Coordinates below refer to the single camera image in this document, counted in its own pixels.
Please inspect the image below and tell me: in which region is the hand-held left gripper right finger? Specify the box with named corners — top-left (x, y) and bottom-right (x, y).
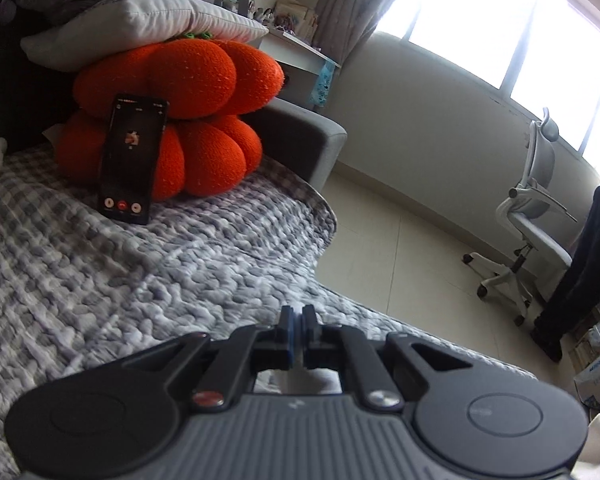
top-left (300, 305), bottom-right (486, 411)

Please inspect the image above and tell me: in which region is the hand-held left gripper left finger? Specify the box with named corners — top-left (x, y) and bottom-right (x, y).
top-left (115, 305), bottom-right (297, 409)

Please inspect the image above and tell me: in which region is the white printed t-shirt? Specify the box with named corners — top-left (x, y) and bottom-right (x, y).
top-left (254, 366), bottom-right (600, 467)

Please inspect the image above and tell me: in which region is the grey checked quilt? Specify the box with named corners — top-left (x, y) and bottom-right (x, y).
top-left (0, 140), bottom-right (538, 480)

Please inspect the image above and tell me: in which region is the dark grey sofa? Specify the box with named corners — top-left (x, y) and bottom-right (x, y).
top-left (0, 0), bottom-right (348, 191)

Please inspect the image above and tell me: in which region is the black smartphone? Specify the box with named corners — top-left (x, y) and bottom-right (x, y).
top-left (96, 92), bottom-right (170, 226)

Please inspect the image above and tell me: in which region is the grey office chair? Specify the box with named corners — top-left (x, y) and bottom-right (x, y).
top-left (462, 107), bottom-right (578, 326)

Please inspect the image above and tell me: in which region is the blue printed sheet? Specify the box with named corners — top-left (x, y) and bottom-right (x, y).
top-left (311, 60), bottom-right (342, 108)

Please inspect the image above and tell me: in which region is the orange pumpkin cushion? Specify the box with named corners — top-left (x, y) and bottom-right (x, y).
top-left (42, 35), bottom-right (286, 201)

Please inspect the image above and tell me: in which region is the white bookshelf desk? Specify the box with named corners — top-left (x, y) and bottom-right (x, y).
top-left (220, 0), bottom-right (341, 108)

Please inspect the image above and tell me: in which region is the white cardboard box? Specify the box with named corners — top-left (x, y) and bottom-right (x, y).
top-left (572, 340), bottom-right (600, 408)

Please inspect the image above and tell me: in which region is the grey patterned curtain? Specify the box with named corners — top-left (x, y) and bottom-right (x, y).
top-left (312, 0), bottom-right (421, 63)

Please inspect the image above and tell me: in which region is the light grey pillow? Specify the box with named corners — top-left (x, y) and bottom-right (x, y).
top-left (20, 0), bottom-right (271, 73)

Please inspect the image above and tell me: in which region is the window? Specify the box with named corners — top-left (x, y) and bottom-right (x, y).
top-left (375, 0), bottom-right (600, 176)

